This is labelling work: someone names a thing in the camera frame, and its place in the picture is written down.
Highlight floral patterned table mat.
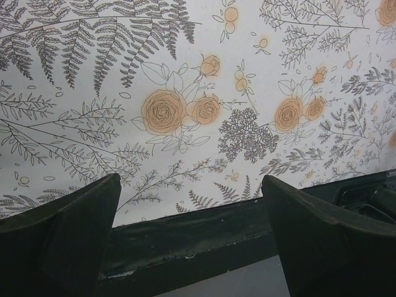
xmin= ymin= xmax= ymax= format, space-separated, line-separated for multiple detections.
xmin=1 ymin=1 xmax=395 ymax=225

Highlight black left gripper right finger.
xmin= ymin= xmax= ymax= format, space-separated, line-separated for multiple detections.
xmin=262 ymin=174 xmax=395 ymax=296

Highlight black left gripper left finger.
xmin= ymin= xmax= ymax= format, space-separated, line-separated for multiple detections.
xmin=1 ymin=173 xmax=121 ymax=296

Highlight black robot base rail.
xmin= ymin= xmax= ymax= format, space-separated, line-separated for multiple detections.
xmin=94 ymin=194 xmax=279 ymax=296

